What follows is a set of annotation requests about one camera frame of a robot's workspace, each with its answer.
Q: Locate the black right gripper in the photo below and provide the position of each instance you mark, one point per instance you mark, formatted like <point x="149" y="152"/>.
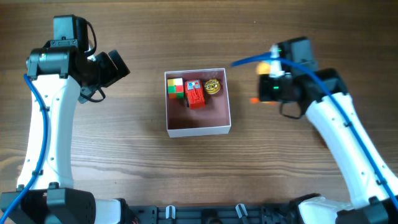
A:
<point x="263" y="94"/>

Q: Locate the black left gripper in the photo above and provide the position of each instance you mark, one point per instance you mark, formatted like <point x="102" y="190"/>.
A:
<point x="113" y="74"/>

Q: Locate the orange duck toy blue hat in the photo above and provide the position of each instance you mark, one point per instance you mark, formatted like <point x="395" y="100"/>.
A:
<point x="263" y="70"/>

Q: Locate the multicolour puzzle cube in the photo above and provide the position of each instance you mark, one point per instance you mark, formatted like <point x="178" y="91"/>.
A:
<point x="175" y="88"/>

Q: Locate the yellow round gear toy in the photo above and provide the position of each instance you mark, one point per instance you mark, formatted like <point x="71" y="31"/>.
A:
<point x="212" y="86"/>

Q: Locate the red toy fire truck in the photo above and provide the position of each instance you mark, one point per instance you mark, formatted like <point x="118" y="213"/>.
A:
<point x="194" y="94"/>

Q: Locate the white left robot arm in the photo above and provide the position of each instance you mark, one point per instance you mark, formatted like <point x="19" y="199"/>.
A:
<point x="67" y="70"/>

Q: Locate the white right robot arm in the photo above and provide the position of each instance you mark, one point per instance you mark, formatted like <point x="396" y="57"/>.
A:
<point x="288" y="73"/>

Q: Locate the white box with pink interior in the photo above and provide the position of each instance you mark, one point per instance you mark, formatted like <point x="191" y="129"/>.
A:
<point x="214" y="118"/>

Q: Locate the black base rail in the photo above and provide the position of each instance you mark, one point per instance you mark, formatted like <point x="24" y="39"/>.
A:
<point x="278" y="213"/>

